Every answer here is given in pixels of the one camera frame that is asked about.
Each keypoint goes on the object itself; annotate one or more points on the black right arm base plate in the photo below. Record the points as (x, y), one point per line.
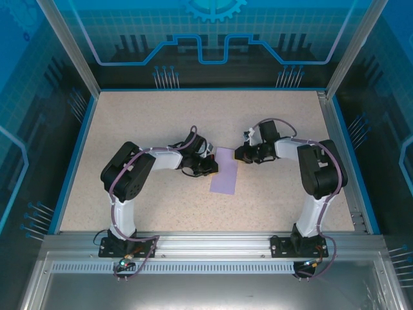
(279, 247)

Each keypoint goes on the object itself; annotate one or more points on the blue table edge strip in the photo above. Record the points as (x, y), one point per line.
(354, 161)
(74, 161)

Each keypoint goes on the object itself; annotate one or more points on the aluminium mounting rail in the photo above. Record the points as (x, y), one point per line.
(209, 245)

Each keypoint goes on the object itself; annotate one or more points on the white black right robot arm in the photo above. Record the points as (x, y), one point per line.
(287, 148)

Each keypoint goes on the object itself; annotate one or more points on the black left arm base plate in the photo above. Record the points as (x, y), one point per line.
(106, 250)

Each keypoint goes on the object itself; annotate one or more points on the purple paper sheet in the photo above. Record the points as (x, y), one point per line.
(224, 177)

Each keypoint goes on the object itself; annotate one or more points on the grey metal tray panel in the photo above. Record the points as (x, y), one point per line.
(209, 290)

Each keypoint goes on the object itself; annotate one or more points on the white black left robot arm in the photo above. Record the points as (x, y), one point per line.
(164, 159)

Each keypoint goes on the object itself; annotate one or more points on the aluminium side rail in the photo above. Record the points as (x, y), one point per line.
(341, 161)

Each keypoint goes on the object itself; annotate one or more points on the aluminium frame post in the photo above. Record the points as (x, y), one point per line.
(355, 48)
(69, 48)

